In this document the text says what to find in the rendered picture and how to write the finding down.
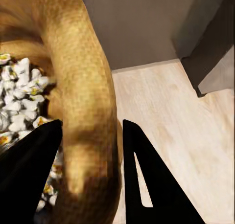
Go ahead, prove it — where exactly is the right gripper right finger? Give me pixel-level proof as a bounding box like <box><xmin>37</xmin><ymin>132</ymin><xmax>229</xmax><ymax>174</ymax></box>
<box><xmin>122</xmin><ymin>120</ymin><xmax>205</xmax><ymax>224</ymax></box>

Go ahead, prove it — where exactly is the popcorn bag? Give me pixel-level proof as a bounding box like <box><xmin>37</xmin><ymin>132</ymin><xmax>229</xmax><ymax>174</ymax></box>
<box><xmin>0</xmin><ymin>0</ymin><xmax>123</xmax><ymax>224</ymax></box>

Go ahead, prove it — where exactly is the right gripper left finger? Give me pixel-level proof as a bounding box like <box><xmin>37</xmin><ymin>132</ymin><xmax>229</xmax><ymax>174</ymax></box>
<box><xmin>0</xmin><ymin>119</ymin><xmax>63</xmax><ymax>224</ymax></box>

